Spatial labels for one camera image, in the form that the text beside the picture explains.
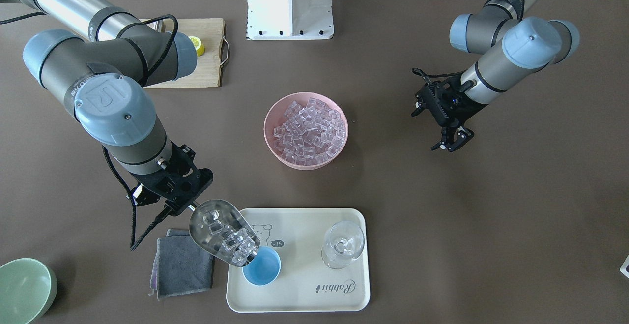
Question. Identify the light blue cup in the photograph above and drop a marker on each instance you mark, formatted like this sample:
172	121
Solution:
264	268

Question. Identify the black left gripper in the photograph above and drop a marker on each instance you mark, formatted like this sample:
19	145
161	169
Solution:
465	118

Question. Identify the stainless steel ice scoop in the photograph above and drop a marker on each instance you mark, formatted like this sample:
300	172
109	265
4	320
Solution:
221	230

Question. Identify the light green bowl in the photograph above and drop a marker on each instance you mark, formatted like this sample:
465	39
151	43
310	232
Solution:
28	288

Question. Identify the grey folded cloth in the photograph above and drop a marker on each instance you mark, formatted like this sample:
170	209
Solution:
180	266

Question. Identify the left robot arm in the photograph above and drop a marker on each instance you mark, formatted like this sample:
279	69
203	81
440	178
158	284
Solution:
510	47

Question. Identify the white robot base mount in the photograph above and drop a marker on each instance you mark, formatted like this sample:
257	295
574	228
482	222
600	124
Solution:
289	20

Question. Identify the bamboo cutting board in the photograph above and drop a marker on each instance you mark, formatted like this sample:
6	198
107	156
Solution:
208	71

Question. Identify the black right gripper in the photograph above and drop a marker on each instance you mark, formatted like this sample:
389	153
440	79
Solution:
152	185

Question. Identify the clear wine glass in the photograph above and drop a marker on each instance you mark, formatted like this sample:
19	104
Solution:
343	244

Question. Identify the pile of clear ice cubes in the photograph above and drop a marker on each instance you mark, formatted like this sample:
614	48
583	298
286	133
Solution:
309	132

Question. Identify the pink bowl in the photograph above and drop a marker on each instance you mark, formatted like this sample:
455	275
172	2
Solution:
305	131

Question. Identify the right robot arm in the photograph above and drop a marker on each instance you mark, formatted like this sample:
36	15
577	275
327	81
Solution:
97	69

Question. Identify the half lemon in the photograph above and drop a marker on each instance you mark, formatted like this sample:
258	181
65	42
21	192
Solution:
198	44

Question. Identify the cream rabbit serving tray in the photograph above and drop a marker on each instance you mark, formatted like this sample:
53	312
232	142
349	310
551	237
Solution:
304	283

